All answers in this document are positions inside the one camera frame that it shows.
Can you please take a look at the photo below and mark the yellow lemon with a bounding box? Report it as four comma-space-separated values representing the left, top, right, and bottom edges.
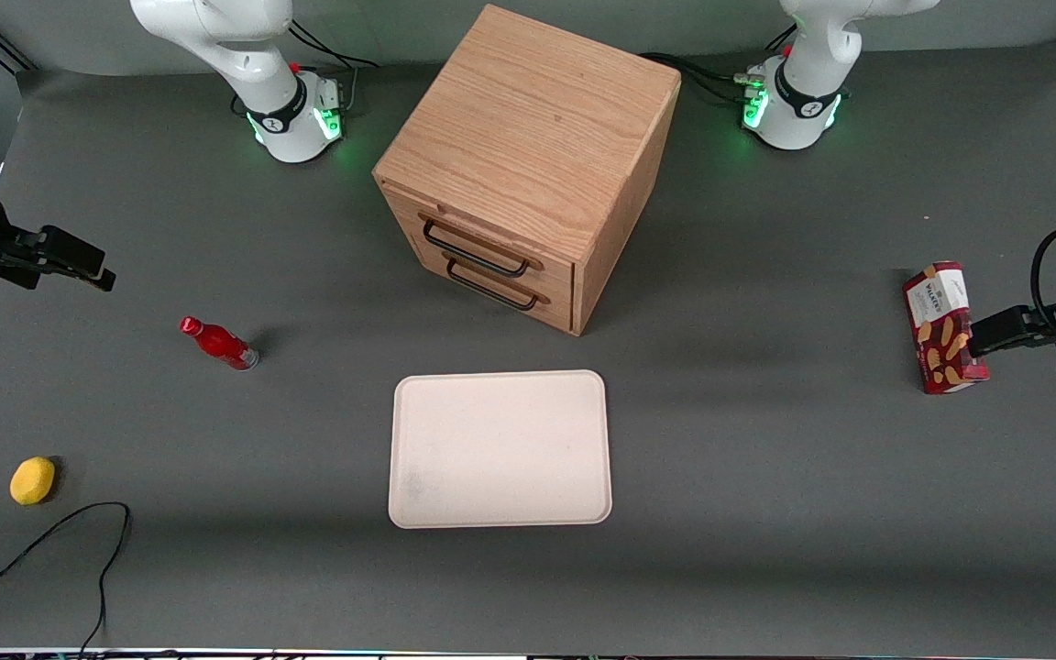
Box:
9, 456, 58, 507

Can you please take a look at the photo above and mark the black arm base cable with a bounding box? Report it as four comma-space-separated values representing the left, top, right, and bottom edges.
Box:
638, 22, 800, 105
287, 18, 381, 118

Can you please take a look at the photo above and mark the black aluminium frame profile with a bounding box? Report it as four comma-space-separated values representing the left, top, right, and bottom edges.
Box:
0, 25, 36, 75

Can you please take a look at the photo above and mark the red snack box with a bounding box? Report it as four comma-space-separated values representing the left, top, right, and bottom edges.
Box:
901, 260, 991, 396

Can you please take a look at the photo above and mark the black right arm base cable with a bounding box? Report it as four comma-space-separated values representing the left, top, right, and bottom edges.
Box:
287, 18, 381, 118

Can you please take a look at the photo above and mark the oak wooden drawer cabinet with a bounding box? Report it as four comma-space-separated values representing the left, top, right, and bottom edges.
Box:
372, 4, 683, 338

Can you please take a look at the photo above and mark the black left arm base cable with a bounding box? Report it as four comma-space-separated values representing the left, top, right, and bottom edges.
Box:
638, 22, 800, 105

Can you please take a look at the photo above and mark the red plastic bottle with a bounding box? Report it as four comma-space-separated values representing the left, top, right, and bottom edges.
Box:
179, 315, 261, 372

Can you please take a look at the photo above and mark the black metal drawer handle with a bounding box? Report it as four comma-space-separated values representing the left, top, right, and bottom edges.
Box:
422, 220, 533, 280
445, 259, 541, 313

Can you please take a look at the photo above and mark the thin black table cable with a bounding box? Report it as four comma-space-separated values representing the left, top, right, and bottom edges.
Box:
0, 500, 133, 657

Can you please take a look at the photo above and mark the beige plastic tray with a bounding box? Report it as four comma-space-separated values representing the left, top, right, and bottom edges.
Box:
388, 369, 613, 530

